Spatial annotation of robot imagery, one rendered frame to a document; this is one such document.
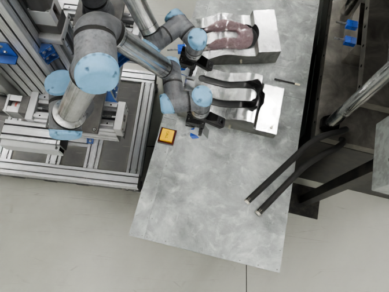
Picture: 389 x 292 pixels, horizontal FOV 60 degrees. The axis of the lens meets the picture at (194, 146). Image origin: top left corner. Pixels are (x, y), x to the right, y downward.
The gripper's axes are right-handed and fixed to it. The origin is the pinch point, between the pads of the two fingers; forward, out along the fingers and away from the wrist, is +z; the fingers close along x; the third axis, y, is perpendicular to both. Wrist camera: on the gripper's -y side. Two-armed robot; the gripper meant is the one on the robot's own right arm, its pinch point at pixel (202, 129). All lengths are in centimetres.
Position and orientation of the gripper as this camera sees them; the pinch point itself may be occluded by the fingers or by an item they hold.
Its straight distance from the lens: 155.9
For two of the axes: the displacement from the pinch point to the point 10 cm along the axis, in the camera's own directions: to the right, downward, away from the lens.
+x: -2.3, 9.2, -3.1
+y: -9.7, -2.3, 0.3
